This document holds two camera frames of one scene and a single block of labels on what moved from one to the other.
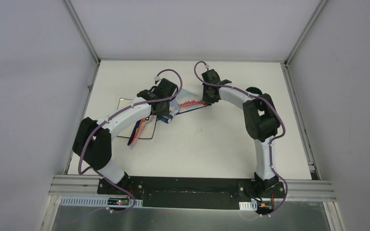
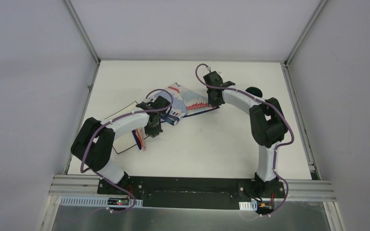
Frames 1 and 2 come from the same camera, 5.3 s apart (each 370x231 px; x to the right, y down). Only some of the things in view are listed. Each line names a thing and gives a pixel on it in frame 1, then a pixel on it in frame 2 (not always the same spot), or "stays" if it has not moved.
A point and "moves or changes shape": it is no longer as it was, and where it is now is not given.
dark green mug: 255,90 stays
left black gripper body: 162,109 to 153,128
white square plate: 147,131 to 127,141
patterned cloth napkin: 183,101 moves or changes shape
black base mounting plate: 192,192 stays
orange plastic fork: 137,131 to 139,137
